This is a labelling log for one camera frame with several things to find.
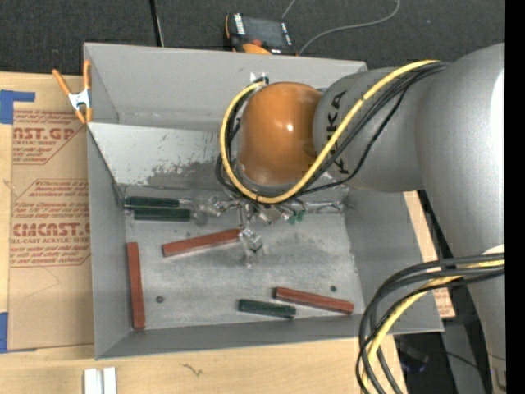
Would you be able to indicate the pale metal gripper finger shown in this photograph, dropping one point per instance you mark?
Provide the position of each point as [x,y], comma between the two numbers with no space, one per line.
[252,240]
[217,207]

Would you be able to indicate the red-brown flat block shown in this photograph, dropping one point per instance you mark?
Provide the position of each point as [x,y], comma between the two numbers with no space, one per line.
[136,285]
[201,242]
[313,300]

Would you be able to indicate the grey metal bin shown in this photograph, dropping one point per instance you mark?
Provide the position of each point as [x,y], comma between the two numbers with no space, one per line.
[229,277]

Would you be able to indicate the dark green flat block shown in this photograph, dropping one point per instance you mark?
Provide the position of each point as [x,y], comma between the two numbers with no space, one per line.
[162,214]
[266,308]
[158,202]

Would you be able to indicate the brown cardboard board red print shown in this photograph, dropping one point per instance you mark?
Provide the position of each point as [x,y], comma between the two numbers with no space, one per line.
[49,261]

